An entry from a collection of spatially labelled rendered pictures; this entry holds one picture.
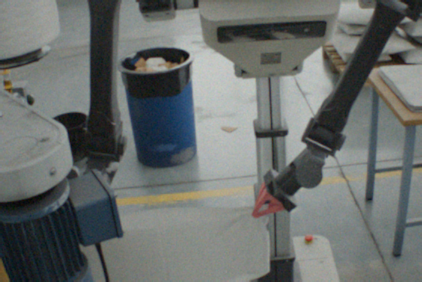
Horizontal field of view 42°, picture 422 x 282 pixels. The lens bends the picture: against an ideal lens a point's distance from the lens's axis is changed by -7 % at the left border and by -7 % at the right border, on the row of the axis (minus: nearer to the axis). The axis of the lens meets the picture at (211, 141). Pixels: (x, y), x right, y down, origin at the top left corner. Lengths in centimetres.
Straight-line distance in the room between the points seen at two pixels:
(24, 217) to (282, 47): 100
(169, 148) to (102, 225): 266
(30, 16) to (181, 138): 275
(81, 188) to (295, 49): 89
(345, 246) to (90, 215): 210
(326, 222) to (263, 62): 152
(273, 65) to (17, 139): 100
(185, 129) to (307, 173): 245
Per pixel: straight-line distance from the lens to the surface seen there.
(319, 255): 243
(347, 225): 305
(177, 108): 350
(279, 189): 126
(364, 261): 282
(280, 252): 212
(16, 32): 91
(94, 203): 93
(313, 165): 118
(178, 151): 362
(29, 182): 83
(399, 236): 278
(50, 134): 89
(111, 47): 107
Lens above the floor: 178
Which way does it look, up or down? 27 degrees down
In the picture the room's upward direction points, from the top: 5 degrees counter-clockwise
